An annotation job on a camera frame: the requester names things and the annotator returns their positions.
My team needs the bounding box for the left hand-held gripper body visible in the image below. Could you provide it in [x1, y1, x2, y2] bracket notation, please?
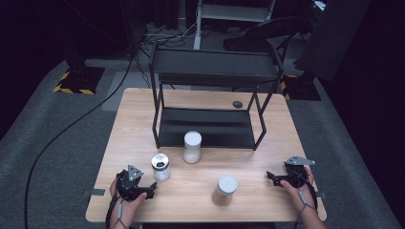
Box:
[115, 163, 148, 202]

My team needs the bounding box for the white metal stand frame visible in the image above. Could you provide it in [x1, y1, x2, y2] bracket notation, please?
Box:
[193, 0, 277, 51]

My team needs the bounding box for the tall white-lid spice jar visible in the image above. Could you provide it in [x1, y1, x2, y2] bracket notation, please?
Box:
[182, 130, 203, 165]

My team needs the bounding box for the black floor cable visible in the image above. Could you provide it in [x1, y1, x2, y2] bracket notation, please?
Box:
[23, 52, 137, 229]

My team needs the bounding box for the black office chair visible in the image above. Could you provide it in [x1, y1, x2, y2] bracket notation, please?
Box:
[223, 15, 314, 65]

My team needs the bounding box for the silver-lid glass shaker jar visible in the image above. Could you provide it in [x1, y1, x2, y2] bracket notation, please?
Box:
[151, 153, 172, 183]

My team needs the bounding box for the lit monitor screen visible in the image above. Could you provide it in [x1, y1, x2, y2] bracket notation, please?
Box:
[309, 0, 328, 12]

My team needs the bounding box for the person's right hand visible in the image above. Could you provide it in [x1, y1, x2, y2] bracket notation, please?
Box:
[280, 166, 320, 221]

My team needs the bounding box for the short white-lid spice jar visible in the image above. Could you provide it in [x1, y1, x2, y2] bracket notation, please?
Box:
[212, 174, 239, 206]

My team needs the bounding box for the tangle of floor cables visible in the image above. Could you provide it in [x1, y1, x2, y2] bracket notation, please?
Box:
[139, 22, 199, 50]

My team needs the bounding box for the grey wrist strap cord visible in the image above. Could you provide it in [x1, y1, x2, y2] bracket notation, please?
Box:
[294, 173, 319, 229]
[105, 194, 129, 229]

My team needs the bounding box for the person's left hand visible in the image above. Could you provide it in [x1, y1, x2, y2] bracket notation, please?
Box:
[109, 177, 149, 229]

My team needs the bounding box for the yellow-black striped stand base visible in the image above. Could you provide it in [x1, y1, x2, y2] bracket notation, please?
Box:
[53, 65, 106, 95]
[280, 74, 322, 102]

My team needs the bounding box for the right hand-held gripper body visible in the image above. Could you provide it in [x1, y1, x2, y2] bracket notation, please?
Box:
[278, 155, 317, 189]

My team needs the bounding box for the black metal two-tier rack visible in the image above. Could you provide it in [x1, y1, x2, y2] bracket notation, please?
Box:
[148, 44, 285, 152]

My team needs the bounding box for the dark slanted panel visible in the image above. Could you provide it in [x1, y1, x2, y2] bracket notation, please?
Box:
[292, 0, 373, 82]

